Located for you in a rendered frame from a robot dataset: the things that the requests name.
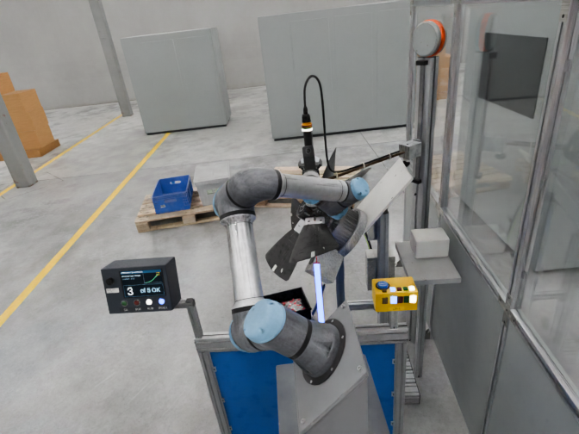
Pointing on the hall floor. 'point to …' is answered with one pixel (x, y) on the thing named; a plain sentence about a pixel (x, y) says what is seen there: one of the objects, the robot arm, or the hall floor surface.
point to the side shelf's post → (420, 330)
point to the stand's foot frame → (411, 386)
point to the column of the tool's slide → (420, 210)
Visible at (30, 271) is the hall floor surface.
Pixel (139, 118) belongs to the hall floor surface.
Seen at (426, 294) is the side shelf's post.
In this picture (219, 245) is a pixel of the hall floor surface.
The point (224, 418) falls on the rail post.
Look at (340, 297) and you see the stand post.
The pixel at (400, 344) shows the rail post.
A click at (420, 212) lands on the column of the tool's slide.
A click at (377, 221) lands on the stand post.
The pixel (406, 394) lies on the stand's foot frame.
